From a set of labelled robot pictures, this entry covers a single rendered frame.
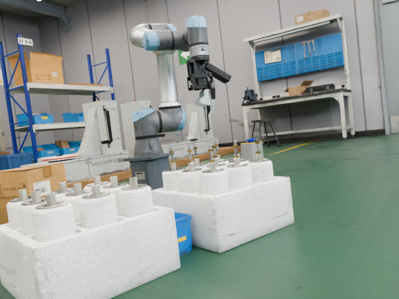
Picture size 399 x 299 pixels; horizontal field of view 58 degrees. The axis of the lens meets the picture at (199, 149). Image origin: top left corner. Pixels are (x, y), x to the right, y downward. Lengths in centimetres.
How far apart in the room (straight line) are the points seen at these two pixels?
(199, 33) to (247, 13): 570
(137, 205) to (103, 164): 247
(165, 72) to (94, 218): 103
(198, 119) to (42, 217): 428
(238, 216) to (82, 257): 53
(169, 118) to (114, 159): 184
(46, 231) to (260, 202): 71
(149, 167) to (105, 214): 79
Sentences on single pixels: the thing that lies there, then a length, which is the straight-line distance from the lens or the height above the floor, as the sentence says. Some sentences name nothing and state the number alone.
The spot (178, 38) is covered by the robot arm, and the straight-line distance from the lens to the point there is 146.
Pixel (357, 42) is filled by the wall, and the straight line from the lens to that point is 638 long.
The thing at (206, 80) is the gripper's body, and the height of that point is 58.
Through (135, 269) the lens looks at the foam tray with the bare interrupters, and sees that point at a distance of 101.
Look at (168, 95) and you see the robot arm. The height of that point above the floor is 59.
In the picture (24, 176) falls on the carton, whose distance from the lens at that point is 206.
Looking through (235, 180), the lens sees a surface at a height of 20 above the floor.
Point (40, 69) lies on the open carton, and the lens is 653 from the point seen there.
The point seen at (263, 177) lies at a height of 20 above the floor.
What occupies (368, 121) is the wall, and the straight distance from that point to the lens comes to 628.
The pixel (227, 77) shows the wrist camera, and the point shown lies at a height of 58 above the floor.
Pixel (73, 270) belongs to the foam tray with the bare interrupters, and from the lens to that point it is 93.
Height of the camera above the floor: 39
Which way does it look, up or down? 3 degrees down
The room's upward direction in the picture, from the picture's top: 7 degrees counter-clockwise
